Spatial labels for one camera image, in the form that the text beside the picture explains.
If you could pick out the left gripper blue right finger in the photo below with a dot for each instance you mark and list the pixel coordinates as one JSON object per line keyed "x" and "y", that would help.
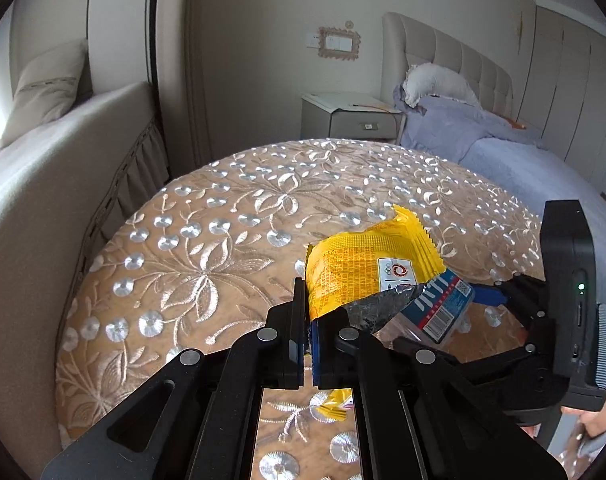
{"x": 391, "y": 423}

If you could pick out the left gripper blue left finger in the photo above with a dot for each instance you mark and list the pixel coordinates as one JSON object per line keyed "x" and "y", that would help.
{"x": 230, "y": 385}

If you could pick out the blue labelled clear box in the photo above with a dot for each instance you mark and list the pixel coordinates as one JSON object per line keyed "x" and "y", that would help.
{"x": 432, "y": 317}

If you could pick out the yellow snack bag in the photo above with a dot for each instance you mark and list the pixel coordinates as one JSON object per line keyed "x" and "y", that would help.
{"x": 372, "y": 275}

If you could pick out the person's right hand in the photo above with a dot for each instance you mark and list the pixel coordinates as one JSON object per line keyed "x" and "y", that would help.
{"x": 594, "y": 422}

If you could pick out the floral embroidered tablecloth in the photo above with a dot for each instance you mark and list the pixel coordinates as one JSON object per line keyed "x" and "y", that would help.
{"x": 202, "y": 262}

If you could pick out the bed with lavender cover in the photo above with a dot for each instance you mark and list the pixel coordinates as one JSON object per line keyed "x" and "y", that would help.
{"x": 487, "y": 145}

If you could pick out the beige wardrobe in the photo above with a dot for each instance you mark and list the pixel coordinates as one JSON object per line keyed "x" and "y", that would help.
{"x": 565, "y": 95}

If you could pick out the white pillow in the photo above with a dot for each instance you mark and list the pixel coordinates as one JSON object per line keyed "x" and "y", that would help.
{"x": 429, "y": 79}

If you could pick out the white bedside nightstand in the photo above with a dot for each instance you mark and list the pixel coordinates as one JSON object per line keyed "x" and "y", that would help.
{"x": 349, "y": 115}

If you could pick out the beige window seat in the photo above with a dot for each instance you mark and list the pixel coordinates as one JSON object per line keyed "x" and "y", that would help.
{"x": 65, "y": 188}

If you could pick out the beige tufted headboard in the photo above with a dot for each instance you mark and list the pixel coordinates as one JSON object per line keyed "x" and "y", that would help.
{"x": 409, "y": 42}

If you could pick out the beige cushion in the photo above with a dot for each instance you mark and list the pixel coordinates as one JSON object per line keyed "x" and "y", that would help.
{"x": 47, "y": 89}

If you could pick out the framed wall switch plate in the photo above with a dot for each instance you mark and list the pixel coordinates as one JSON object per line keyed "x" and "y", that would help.
{"x": 336, "y": 43}

